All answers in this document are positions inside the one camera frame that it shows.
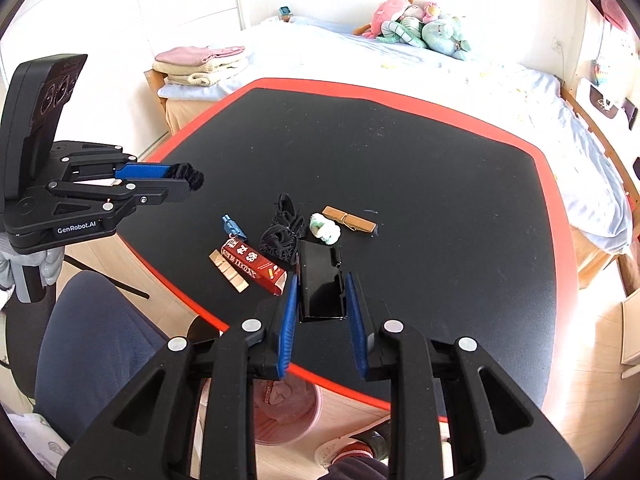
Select pink ribbed trash bin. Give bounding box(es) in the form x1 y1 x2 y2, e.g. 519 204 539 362
253 375 322 446

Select folded pink beige towels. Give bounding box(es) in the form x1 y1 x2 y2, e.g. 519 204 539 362
152 46 245 87

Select green white crumpled tissue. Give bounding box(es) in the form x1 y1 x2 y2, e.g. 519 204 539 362
309 212 341 245

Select black plastic box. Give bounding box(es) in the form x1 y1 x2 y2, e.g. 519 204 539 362
298 240 346 323

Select black fuzzy pompom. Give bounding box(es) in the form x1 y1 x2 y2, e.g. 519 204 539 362
165 162 204 191

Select green plush toy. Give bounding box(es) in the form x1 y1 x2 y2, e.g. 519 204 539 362
375 0 472 61

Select red table with black top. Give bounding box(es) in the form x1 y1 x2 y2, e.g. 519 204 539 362
118 78 577 403

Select red paper carton box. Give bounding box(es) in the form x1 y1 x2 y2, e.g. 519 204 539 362
220 236 288 296

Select small blue plastic block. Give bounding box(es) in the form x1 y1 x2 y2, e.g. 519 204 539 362
221 214 247 240

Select bed with blue sheet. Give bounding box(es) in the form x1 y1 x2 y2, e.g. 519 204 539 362
157 16 639 286

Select tan wooden notched block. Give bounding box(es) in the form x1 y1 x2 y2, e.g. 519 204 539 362
209 249 248 294

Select white tote bag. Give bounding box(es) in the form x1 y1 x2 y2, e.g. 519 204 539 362
575 78 618 119

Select pink plush toy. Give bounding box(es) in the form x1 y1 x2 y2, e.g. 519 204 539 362
354 0 409 38

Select black mesh fabric scrap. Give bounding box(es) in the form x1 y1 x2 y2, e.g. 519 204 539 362
258 193 307 266

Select wooden clothespin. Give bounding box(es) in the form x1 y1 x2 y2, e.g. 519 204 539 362
322 206 378 234

